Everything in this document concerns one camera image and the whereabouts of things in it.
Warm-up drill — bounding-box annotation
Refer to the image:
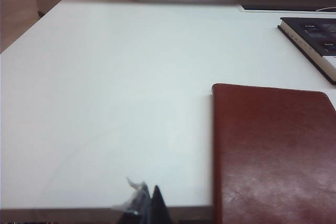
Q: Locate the red leather-cover book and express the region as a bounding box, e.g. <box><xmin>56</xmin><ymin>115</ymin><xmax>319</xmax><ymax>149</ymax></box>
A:
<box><xmin>211</xmin><ymin>83</ymin><xmax>336</xmax><ymax>224</ymax></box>

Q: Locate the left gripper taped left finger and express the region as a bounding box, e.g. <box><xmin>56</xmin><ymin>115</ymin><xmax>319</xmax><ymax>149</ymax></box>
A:
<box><xmin>111</xmin><ymin>176</ymin><xmax>152</xmax><ymax>224</ymax></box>

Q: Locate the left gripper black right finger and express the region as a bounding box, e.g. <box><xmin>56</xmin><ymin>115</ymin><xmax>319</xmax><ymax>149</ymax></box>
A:
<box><xmin>151</xmin><ymin>185</ymin><xmax>171</xmax><ymax>224</ymax></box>

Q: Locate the black hardcover book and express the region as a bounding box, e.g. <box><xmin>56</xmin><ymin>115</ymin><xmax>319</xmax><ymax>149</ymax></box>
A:
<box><xmin>277</xmin><ymin>17</ymin><xmax>336</xmax><ymax>86</ymax></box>

